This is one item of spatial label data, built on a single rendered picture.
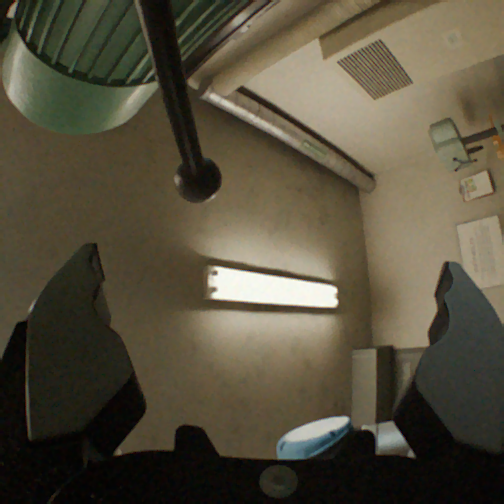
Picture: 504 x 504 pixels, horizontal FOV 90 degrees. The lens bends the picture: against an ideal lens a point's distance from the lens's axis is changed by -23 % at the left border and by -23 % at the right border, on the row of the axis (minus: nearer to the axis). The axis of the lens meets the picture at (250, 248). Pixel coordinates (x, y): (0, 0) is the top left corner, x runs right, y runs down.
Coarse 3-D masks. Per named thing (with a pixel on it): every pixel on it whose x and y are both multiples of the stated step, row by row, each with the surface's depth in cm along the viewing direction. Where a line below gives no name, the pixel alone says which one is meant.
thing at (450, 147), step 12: (444, 120) 175; (492, 120) 175; (432, 132) 181; (444, 132) 176; (456, 132) 173; (480, 132) 178; (492, 132) 171; (432, 144) 194; (444, 144) 186; (456, 144) 181; (444, 156) 198; (456, 156) 196; (468, 156) 198; (456, 168) 214
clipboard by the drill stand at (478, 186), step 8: (472, 176) 243; (480, 176) 236; (488, 176) 230; (464, 184) 250; (472, 184) 244; (480, 184) 236; (488, 184) 229; (464, 192) 250; (472, 192) 243; (480, 192) 236; (488, 192) 229; (464, 200) 250
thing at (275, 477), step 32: (192, 448) 5; (352, 448) 5; (96, 480) 4; (128, 480) 4; (160, 480) 4; (192, 480) 4; (224, 480) 4; (256, 480) 4; (288, 480) 4; (320, 480) 4; (352, 480) 4; (384, 480) 4; (416, 480) 4; (448, 480) 4
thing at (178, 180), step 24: (144, 0) 9; (168, 0) 9; (144, 24) 10; (168, 24) 10; (168, 48) 11; (168, 72) 13; (168, 96) 14; (192, 120) 17; (192, 144) 18; (192, 168) 20; (216, 168) 22; (192, 192) 22; (216, 192) 23
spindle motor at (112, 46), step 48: (48, 0) 13; (96, 0) 13; (192, 0) 15; (240, 0) 18; (48, 48) 16; (96, 48) 17; (144, 48) 19; (192, 48) 22; (48, 96) 20; (96, 96) 22; (144, 96) 26
